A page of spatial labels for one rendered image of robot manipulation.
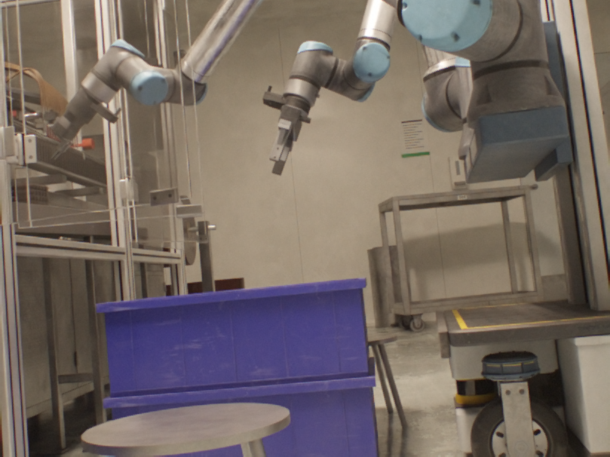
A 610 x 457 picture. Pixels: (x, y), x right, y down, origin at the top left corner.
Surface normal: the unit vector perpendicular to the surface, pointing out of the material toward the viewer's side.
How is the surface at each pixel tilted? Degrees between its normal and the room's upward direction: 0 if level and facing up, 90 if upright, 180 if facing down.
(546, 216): 90
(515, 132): 90
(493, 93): 70
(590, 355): 90
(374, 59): 94
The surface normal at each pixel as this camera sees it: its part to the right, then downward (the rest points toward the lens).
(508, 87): -0.40, -0.39
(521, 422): -0.18, -0.08
